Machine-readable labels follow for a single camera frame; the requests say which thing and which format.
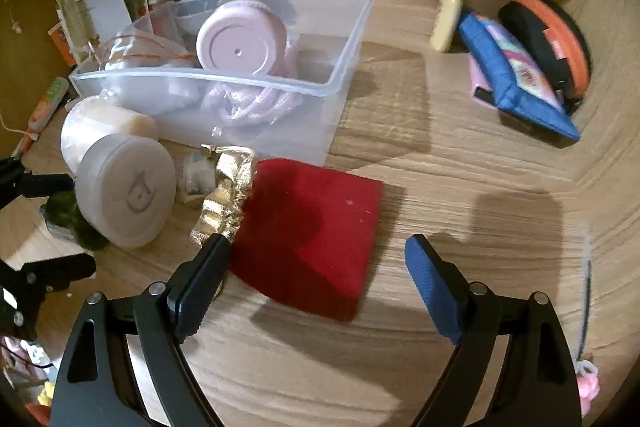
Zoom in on pale green tube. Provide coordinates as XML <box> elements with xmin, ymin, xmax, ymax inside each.
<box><xmin>52</xmin><ymin>0</ymin><xmax>93</xmax><ymax>62</ymax></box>

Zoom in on orange and black round case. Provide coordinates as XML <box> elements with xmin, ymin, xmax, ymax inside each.
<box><xmin>498</xmin><ymin>0</ymin><xmax>592</xmax><ymax>102</ymax></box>

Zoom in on red velvet pouch gold trim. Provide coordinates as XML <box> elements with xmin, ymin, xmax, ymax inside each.
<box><xmin>189</xmin><ymin>146</ymin><xmax>385</xmax><ymax>323</ymax></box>

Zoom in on clear plastic storage bin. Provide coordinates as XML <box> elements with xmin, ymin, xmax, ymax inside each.
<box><xmin>69</xmin><ymin>0</ymin><xmax>376</xmax><ymax>166</ymax></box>

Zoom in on small clear bottle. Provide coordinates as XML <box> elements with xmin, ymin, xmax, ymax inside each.
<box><xmin>181</xmin><ymin>146</ymin><xmax>221</xmax><ymax>206</ymax></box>

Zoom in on white round case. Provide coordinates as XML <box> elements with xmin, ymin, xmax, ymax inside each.
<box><xmin>75</xmin><ymin>134</ymin><xmax>177</xmax><ymax>249</ymax></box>

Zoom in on pink flat case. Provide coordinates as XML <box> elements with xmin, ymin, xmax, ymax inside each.
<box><xmin>469</xmin><ymin>54</ymin><xmax>501</xmax><ymax>108</ymax></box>

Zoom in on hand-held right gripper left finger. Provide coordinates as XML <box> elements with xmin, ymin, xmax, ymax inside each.
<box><xmin>50</xmin><ymin>233</ymin><xmax>233</xmax><ymax>427</ymax></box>

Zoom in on pink charm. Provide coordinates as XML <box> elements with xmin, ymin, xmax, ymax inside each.
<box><xmin>575</xmin><ymin>359</ymin><xmax>601</xmax><ymax>418</ymax></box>

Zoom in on yellow small toy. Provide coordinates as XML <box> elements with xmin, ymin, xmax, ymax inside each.
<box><xmin>27</xmin><ymin>379</ymin><xmax>57</xmax><ymax>418</ymax></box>

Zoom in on wooden desktop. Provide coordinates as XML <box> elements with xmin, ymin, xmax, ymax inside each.
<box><xmin>0</xmin><ymin>0</ymin><xmax>640</xmax><ymax>427</ymax></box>

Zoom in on orange packet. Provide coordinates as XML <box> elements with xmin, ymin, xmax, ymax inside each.
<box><xmin>47</xmin><ymin>24</ymin><xmax>78</xmax><ymax>68</ymax></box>

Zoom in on grey cord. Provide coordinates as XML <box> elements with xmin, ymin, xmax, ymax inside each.
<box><xmin>575</xmin><ymin>227</ymin><xmax>597</xmax><ymax>363</ymax></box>

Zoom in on pink round case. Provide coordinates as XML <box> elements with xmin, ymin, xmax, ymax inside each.
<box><xmin>196</xmin><ymin>0</ymin><xmax>289</xmax><ymax>75</ymax></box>

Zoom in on carrot shaped pen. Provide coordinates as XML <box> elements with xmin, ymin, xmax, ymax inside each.
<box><xmin>12</xmin><ymin>77</ymin><xmax>70</xmax><ymax>158</ymax></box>

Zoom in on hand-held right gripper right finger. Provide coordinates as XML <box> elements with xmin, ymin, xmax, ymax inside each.
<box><xmin>404</xmin><ymin>234</ymin><xmax>583</xmax><ymax>427</ymax></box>

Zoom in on cream cylindrical jar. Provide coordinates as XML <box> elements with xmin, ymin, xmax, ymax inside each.
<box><xmin>60</xmin><ymin>96</ymin><xmax>160</xmax><ymax>175</ymax></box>

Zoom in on pink coiled cord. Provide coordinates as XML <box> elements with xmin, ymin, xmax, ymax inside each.
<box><xmin>202</xmin><ymin>52</ymin><xmax>307</xmax><ymax>128</ymax></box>

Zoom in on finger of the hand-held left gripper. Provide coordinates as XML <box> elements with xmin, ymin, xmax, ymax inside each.
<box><xmin>0</xmin><ymin>156</ymin><xmax>74</xmax><ymax>210</ymax></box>
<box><xmin>0</xmin><ymin>252</ymin><xmax>97</xmax><ymax>344</ymax></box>

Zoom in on white drawstring pouch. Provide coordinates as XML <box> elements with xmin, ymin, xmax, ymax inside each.
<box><xmin>100</xmin><ymin>27</ymin><xmax>201</xmax><ymax>112</ymax></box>

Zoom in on blue fabric pouch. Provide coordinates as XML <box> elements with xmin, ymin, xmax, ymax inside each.
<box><xmin>459</xmin><ymin>9</ymin><xmax>582</xmax><ymax>142</ymax></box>

